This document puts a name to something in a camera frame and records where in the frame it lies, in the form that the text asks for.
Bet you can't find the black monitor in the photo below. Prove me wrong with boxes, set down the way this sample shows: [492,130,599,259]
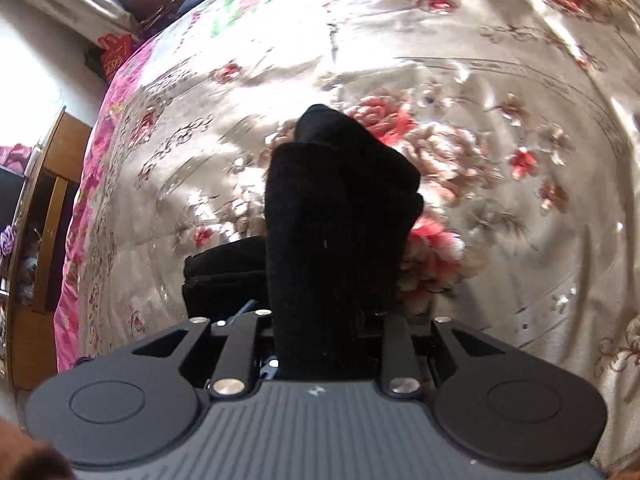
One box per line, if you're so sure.
[0,164,27,233]

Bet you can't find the wooden cabinet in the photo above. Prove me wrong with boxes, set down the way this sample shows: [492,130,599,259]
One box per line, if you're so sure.
[9,105,95,392]

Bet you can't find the floral satin bedspread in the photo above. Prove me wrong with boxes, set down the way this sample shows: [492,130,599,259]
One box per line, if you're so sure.
[54,0,640,472]

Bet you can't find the purple artificial flowers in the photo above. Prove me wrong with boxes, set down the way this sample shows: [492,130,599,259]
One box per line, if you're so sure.
[0,224,19,257]

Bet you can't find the pink cloth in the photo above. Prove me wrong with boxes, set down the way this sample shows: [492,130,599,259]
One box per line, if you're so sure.
[0,144,42,167]

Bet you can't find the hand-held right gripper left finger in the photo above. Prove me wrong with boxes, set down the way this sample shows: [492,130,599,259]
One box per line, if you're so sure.
[132,301,275,402]

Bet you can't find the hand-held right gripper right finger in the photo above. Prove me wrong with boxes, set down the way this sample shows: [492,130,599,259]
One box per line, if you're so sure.
[376,316,502,398]

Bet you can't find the red bag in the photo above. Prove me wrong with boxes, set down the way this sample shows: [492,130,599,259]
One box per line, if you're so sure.
[99,31,135,80]

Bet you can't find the black pants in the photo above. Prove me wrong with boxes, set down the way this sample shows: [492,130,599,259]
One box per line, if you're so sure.
[182,103,426,382]

